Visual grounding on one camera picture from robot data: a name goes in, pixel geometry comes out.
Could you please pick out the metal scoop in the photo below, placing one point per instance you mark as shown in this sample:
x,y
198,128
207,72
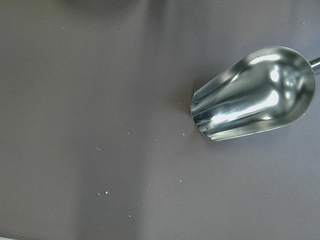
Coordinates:
x,y
266,90

